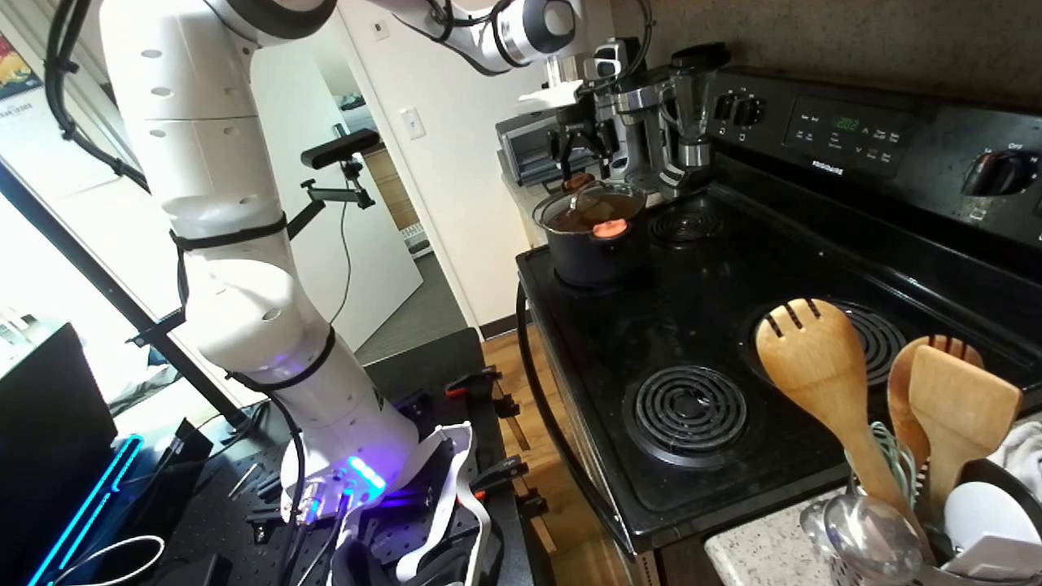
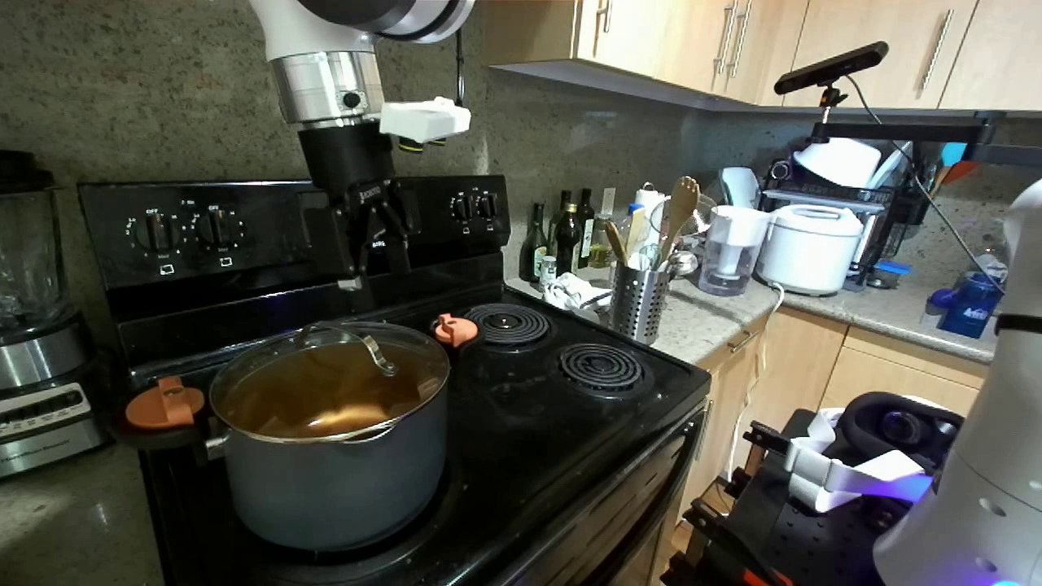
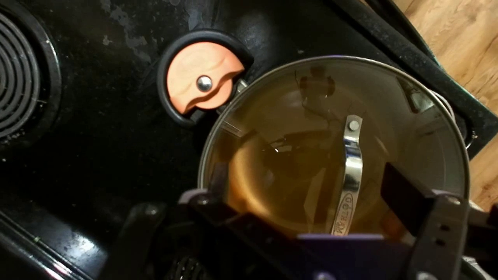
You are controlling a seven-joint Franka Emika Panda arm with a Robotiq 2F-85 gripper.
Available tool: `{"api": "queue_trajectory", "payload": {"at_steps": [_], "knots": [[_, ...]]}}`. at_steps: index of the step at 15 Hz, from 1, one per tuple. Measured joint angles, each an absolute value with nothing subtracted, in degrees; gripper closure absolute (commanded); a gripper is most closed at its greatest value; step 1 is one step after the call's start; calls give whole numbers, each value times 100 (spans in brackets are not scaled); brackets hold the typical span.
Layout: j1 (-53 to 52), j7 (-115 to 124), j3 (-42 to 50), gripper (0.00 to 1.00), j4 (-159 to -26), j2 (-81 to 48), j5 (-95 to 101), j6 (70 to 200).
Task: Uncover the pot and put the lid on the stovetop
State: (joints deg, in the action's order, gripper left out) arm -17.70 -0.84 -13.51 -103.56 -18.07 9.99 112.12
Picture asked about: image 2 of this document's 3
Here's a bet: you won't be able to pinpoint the black padded headset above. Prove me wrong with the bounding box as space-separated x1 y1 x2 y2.
833 387 963 469

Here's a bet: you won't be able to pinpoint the slotted wooden spatula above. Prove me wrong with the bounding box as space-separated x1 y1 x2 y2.
653 173 708 269

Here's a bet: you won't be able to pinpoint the large coil burner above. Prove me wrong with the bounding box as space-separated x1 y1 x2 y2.
554 338 648 396

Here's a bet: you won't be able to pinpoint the light wood cabinets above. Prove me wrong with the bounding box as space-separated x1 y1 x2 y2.
477 0 1042 116
676 307 989 547

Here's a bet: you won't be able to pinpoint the dark glass bottle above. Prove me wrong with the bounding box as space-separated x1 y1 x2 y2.
549 190 583 275
572 186 599 269
518 200 549 285

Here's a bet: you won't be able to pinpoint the black perforated robot table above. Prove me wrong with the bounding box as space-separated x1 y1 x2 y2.
660 402 947 586

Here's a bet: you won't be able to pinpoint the white plate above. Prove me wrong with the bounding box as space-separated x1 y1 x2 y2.
792 136 887 190

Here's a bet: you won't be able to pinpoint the white water filter pitcher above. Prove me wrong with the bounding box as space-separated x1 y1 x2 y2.
697 205 773 300

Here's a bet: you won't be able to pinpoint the grey pot with orange handles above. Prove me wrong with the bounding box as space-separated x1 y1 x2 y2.
121 313 483 558

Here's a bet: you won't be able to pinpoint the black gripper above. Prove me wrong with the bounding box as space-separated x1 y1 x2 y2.
297 116 424 292

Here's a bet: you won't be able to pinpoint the small coil burner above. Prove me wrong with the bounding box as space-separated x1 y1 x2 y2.
466 300 554 351

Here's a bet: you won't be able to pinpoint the white printed cloth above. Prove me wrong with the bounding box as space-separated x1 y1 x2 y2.
538 269 611 320

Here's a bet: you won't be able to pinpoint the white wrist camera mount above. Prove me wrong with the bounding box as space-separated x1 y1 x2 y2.
377 94 477 147

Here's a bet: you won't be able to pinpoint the steel base blender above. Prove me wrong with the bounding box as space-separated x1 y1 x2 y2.
0 147 111 480

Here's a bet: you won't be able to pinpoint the black dish rack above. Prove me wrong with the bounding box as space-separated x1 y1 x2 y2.
760 134 947 288

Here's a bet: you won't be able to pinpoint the light wood upper cabinets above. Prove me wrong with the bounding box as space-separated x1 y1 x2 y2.
477 0 1042 116

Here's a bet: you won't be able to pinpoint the light wood lower cabinets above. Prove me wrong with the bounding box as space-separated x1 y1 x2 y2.
676 307 989 547

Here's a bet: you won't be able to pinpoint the black electric stove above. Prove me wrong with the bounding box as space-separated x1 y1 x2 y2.
73 173 713 586

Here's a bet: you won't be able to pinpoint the perforated steel utensil holder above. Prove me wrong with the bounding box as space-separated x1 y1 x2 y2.
609 256 676 348

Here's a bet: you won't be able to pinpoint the white mug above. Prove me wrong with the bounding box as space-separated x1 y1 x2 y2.
716 161 763 210

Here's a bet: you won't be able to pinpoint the white rice cooker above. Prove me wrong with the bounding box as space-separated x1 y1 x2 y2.
757 200 865 300

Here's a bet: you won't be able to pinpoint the black bar camera on stand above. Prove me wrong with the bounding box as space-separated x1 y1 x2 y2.
773 38 989 144

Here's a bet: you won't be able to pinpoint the plain wooden spatula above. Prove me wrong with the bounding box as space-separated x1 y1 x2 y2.
622 205 655 269

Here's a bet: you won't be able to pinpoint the round glass pot lid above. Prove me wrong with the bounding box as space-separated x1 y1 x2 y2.
205 320 453 445

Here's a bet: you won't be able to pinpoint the wooden spoon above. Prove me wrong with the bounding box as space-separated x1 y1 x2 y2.
599 218 633 269

